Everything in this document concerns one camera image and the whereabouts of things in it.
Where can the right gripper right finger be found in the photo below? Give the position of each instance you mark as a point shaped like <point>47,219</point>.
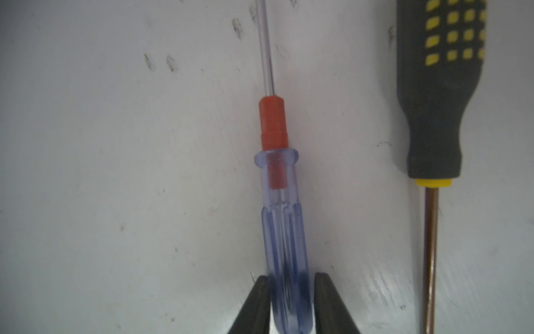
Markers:
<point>331,313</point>

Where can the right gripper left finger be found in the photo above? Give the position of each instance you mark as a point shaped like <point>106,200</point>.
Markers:
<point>254,316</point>

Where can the purple red screwdriver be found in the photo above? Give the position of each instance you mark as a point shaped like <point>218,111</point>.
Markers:
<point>282,214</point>

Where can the black yellow screwdriver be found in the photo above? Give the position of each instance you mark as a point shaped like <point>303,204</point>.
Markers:
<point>439,59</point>

